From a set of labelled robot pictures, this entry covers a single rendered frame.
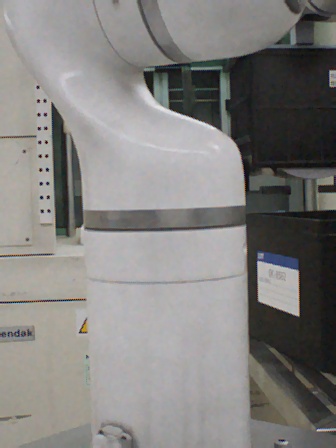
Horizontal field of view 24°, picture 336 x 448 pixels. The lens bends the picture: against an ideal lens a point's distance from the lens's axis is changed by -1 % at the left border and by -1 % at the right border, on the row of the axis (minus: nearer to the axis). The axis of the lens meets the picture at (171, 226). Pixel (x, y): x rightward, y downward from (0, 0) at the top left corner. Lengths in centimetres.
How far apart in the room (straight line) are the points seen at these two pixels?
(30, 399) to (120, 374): 78
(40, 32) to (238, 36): 14
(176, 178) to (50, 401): 84
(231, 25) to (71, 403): 90
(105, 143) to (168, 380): 17
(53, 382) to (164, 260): 81
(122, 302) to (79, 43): 19
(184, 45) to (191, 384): 23
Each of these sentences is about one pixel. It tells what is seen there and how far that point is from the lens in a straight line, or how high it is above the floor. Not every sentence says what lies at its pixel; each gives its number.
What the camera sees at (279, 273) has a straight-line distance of 100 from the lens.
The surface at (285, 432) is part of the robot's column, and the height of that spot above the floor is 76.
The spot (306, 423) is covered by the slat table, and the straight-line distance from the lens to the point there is 74.
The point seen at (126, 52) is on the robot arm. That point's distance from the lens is 57.
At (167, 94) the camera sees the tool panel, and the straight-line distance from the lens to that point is 213.
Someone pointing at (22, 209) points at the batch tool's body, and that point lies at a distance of 129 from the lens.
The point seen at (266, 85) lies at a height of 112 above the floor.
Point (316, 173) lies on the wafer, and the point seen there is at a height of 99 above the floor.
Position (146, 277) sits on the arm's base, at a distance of 53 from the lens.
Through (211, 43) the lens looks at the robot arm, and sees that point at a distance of 54.
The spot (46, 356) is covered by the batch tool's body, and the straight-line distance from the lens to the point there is 131.
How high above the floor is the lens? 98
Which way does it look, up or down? 3 degrees down
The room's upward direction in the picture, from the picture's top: 2 degrees counter-clockwise
